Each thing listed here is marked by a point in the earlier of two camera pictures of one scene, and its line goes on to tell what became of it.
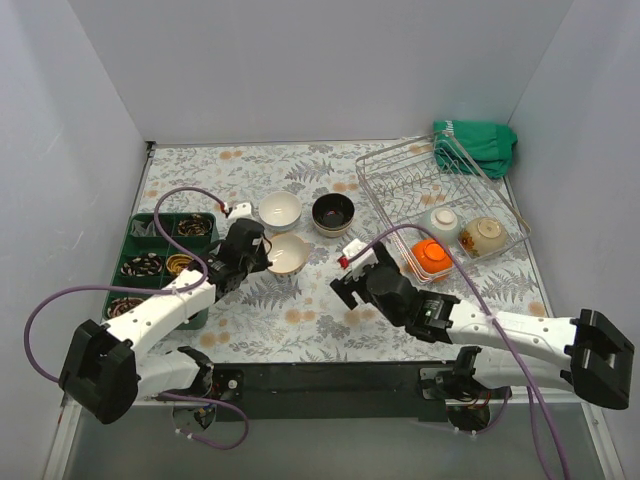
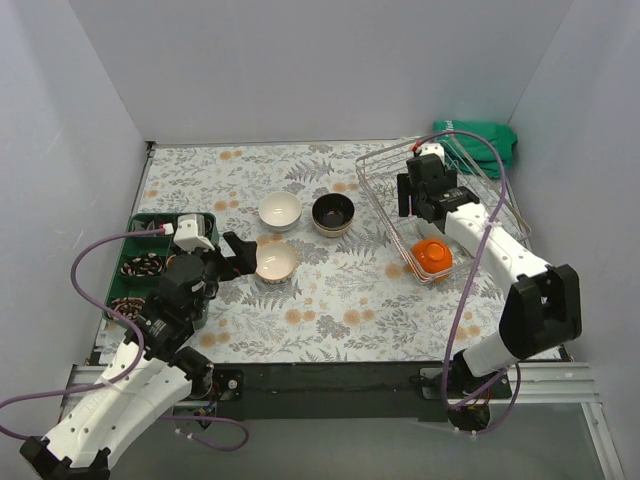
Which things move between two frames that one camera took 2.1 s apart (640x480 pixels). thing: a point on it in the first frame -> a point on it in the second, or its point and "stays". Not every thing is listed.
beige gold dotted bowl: (332, 214) stays
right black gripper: (353, 286) -> (406, 195)
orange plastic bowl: (431, 255) stays
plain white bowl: (280, 208) stays
